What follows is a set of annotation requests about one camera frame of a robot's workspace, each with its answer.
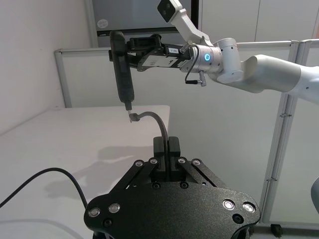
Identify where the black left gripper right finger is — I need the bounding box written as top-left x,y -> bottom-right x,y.
168,136 -> 229,190

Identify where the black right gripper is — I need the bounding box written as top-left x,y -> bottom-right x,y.
109,34 -> 194,72

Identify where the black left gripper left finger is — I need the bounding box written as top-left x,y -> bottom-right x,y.
112,136 -> 167,195

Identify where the thin black cable with plugs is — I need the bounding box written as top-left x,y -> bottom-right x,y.
0,112 -> 172,209

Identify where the black pen-shaped power tool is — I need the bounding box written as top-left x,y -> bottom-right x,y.
109,30 -> 137,118

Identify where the grey metal cabinet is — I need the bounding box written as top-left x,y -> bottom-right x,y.
83,0 -> 203,48

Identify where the black caster wheel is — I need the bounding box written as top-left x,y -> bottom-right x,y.
271,223 -> 284,236

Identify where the white partition panel grey frame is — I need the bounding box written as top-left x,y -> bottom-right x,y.
286,38 -> 319,225
54,39 -> 300,227

